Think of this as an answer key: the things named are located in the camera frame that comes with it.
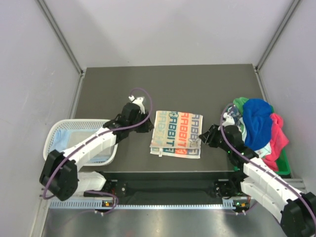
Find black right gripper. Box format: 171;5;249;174
199;124;232;153

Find orange teal printed cloth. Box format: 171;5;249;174
150;111;203;159

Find light blue towel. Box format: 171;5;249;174
49;129;114;164

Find white grey cloth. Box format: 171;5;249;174
66;130;114;160

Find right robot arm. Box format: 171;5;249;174
199;124;316;237

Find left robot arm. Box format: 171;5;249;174
39;97;154;201

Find patterned white blue cloth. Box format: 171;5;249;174
226;105;242;123

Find royal blue cloth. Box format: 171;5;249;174
242;98;273;151

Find pink cloth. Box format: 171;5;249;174
263;113;289;171

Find green plastic tray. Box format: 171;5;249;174
225;104;290;175

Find white perforated plastic basket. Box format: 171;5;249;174
43;119;118;166

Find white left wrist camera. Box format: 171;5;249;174
128;95;145;114

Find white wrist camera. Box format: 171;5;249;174
222;112;235;127
128;95;145;114

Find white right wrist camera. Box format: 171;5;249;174
222;112;235;127

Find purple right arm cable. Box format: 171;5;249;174
220;103;316;223

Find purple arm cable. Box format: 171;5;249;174
220;103;316;223
42;87;153;215

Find black table front rail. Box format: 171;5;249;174
83;170;247;198

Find aluminium frame left post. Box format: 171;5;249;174
36;0;83;76

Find aluminium frame post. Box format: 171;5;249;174
36;0;83;76
254;0;302;73

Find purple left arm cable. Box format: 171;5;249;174
42;87;153;215

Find slotted grey cable duct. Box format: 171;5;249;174
49;197;250;209

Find aluminium frame right post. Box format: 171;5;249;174
254;0;302;73

